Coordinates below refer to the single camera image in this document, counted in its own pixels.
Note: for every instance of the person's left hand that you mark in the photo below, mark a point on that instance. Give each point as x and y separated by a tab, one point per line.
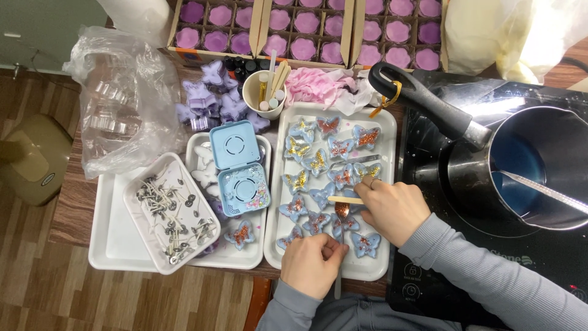
305	266

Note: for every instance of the person's right hand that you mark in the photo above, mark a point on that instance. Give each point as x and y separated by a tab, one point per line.
397	214

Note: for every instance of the metal spoon with copper glitter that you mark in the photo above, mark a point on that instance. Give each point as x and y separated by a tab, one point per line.
341	211

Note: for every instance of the wooden stick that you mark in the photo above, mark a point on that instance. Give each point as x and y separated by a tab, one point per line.
342	200

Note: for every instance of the black induction cooker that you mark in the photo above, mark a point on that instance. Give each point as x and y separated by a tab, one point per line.
436	257

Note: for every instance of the medium white tray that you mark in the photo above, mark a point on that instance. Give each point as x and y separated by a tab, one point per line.
246	257

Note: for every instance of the metal tweezers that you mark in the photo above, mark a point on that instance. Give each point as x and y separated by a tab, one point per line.
356	161

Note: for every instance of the single glittered blue butterfly candle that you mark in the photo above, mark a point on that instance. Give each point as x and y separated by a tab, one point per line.
240	234

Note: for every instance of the large white tray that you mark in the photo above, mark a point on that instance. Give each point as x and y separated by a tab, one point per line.
383	138

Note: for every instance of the person's grey clothing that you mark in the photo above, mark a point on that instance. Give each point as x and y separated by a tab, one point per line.
367	317

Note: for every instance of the group of blue butterfly candles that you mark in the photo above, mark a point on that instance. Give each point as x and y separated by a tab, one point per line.
317	161

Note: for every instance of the yellow ribbon tag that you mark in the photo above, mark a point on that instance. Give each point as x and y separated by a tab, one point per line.
390	99

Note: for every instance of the open light blue plastic case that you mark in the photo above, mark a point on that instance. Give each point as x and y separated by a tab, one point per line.
239	165

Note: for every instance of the white butterfly candles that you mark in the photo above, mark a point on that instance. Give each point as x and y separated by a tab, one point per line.
204	172

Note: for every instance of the pile of metal-based candle wicks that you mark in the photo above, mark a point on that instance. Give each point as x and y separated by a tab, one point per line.
177	214

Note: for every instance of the long metal stirring strip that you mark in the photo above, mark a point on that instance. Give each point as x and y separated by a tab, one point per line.
542	189

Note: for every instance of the small white tray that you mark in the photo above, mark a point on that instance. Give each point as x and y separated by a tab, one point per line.
156	264

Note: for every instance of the crumpled pink and white plastic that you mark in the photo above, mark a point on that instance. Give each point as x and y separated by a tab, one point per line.
317	87

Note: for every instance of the beige paper cup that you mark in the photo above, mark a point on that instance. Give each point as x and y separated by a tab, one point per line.
255	99

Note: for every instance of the wooden craft sticks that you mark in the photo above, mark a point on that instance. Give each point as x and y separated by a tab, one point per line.
281	78

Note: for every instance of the carton of purple flower candles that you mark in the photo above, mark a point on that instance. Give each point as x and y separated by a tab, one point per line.
303	32
397	34
213	27

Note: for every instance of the gold glitter tube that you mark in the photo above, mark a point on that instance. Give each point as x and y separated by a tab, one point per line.
262	89

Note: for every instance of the pile of purple butterfly candles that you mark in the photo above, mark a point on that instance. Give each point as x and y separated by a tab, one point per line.
220	99

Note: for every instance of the white plastic straw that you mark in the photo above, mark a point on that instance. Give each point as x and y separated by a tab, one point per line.
272	69

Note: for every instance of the shallow white tray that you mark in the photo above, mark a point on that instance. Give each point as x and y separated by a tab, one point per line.
115	230

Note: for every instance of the row of dark small bottles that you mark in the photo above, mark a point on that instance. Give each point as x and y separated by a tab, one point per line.
243	66

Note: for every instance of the white plastic bags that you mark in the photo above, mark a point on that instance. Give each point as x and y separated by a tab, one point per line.
514	32

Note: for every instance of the clear plastic bag with moulds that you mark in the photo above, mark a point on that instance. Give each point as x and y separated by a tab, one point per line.
124	101

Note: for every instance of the brown plastic stool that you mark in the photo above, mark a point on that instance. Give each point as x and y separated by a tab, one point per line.
32	158

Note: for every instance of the grey-green cabinet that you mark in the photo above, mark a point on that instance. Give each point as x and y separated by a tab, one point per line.
46	32

